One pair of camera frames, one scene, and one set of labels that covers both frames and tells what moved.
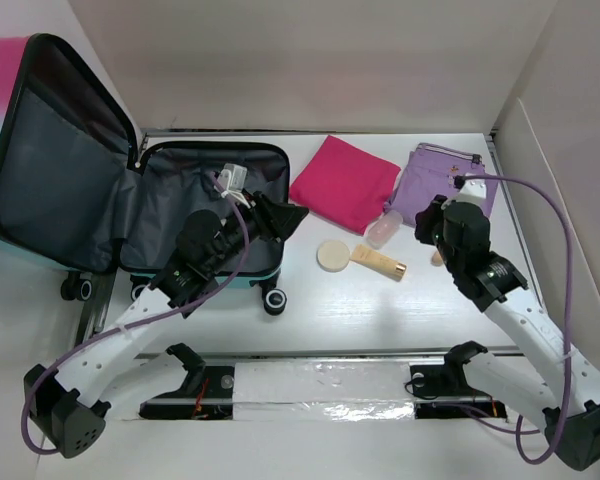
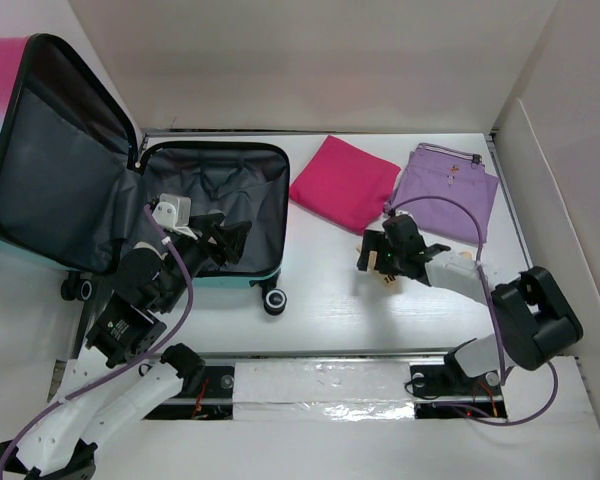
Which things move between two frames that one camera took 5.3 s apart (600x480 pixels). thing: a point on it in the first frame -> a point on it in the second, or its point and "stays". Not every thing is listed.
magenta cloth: x=346 y=185 stays
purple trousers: x=431 y=171 stays
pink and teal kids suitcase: x=68 y=184 stays
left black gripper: x=274 y=220 -> x=230 y=237
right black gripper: x=426 y=217 -> x=375 y=240
